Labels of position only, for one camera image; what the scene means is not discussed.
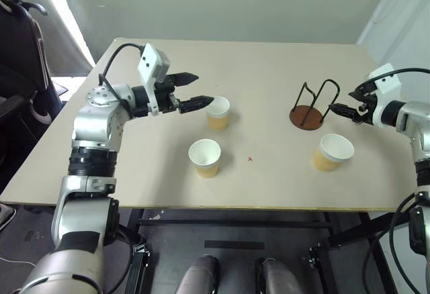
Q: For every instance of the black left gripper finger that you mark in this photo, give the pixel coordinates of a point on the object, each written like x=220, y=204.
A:
x=196, y=103
x=184, y=78

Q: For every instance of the white backdrop sheet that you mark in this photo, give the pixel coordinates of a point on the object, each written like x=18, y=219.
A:
x=64, y=32

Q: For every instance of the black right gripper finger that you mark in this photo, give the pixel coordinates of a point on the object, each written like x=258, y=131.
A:
x=346, y=112
x=358, y=92

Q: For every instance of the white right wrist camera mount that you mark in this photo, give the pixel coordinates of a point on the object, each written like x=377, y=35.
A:
x=389, y=84

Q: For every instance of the dark grey rounded shape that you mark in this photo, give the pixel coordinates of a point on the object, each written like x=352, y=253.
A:
x=198, y=277
x=279, y=279

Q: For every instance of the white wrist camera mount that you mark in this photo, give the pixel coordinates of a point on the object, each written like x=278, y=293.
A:
x=389, y=84
x=149, y=60

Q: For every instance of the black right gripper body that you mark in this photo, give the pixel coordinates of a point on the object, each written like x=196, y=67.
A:
x=367, y=112

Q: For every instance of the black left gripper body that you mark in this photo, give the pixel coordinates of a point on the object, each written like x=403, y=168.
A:
x=164, y=97

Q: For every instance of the black office chair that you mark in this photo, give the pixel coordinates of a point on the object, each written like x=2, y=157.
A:
x=20, y=55

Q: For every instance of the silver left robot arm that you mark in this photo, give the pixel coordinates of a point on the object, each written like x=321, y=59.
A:
x=97, y=123

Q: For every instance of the brown white paper cup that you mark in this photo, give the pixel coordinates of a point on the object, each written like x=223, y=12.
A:
x=217, y=121
x=324, y=163
x=205, y=168

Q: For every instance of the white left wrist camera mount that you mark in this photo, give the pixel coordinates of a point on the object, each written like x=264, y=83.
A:
x=149, y=60

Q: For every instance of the white curtain panel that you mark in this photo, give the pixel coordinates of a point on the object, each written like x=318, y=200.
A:
x=396, y=12

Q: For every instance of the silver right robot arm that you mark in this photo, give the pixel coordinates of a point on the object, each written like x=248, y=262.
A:
x=413, y=112

